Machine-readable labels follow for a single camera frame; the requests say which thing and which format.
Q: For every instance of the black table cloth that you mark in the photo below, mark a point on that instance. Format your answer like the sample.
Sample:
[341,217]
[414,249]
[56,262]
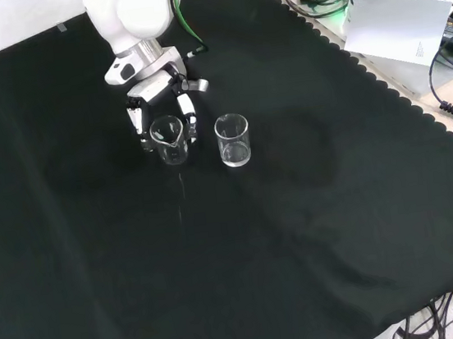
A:
[180,266]

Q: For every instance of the clear plastic cloth clip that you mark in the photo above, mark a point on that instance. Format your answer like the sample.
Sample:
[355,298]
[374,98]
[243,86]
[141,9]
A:
[62,27]

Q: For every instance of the pale white board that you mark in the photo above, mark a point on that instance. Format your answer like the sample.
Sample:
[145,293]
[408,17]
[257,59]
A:
[397,28]

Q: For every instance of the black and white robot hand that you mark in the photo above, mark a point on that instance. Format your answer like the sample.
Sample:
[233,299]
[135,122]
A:
[158,83]

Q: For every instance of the clear glass beaker with spout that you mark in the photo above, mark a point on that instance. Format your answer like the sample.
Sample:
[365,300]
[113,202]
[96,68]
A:
[169,143]

